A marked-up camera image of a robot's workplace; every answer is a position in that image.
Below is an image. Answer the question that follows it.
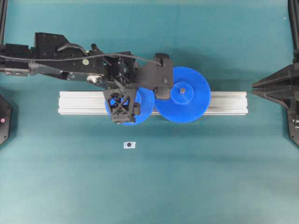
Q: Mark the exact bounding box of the black left frame post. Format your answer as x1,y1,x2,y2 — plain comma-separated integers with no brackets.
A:
0,0,8,45

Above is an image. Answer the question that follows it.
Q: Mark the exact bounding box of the large blue plastic gear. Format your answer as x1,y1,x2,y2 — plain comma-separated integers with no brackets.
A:
155,66,211,124

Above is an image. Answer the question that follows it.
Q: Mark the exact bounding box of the black camera cable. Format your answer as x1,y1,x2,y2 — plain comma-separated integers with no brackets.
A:
0,43,163,66

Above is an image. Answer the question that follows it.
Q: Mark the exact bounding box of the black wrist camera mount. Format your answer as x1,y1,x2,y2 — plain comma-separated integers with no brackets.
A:
134,53,174,100

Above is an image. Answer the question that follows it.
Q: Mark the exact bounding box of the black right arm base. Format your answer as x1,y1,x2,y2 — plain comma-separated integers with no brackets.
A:
289,130,299,146

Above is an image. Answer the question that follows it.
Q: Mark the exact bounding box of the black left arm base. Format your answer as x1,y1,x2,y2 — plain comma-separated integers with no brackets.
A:
0,95,12,145

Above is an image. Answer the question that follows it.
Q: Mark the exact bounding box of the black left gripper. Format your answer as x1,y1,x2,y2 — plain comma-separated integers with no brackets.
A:
29,32,137,123

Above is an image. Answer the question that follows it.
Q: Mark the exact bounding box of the teal table mat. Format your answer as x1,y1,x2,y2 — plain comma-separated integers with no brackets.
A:
0,0,299,224

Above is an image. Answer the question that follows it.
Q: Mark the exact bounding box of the small blue plastic gear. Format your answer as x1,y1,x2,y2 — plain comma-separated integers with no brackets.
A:
105,87,155,126

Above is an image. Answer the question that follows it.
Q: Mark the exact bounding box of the aluminium extrusion rail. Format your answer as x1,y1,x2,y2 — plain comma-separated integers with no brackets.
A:
58,91,249,115

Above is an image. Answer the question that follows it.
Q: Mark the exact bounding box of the black frame post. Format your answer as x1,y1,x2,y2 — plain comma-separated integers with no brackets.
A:
288,0,299,50
0,0,8,45

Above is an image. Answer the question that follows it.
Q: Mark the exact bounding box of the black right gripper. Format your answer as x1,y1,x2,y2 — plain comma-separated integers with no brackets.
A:
252,48,299,138

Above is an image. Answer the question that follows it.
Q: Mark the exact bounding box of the white tape marker with dot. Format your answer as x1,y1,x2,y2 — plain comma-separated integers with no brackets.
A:
123,141,136,149

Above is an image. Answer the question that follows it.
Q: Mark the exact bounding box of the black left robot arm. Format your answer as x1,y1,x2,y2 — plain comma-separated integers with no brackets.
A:
0,32,141,124

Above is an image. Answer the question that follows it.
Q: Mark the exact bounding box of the black right frame post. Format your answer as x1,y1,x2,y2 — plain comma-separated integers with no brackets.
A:
288,0,299,50

